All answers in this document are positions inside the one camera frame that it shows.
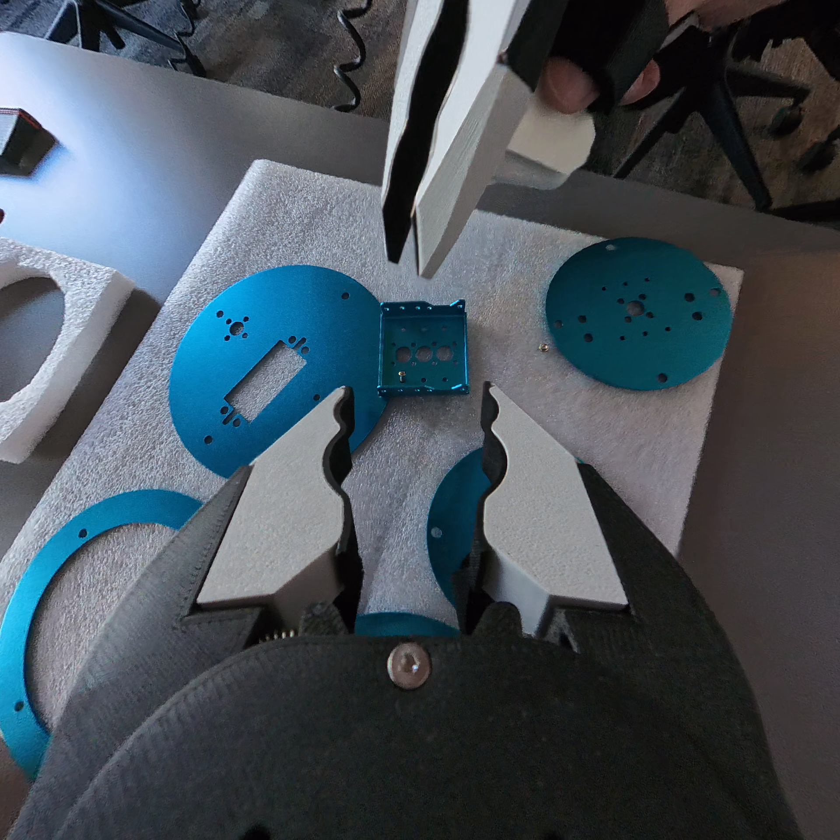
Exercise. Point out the large blue disc rectangular cutout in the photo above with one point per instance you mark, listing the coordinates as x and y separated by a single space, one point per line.
315 308

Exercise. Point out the black office chair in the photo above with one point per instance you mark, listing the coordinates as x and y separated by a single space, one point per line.
148 33
738 144

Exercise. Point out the white foam frame round hole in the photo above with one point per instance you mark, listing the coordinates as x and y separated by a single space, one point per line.
85 289

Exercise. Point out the small black box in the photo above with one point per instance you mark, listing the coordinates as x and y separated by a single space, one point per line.
26 141

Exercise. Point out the person's right hand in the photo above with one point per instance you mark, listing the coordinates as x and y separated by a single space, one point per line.
568 88

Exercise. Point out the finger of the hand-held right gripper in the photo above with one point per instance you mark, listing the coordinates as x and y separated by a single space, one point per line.
426 52
472 164

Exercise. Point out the small blue perforated disc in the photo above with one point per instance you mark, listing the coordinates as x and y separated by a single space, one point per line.
453 518
590 282

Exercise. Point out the white foam sheet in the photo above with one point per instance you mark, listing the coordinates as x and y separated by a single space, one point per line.
295 216

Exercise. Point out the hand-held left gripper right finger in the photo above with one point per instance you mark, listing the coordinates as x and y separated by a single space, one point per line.
544 525

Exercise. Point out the blue square metal bracket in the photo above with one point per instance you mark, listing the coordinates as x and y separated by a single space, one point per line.
426 374

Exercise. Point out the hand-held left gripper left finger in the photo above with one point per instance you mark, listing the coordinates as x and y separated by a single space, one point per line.
282 525

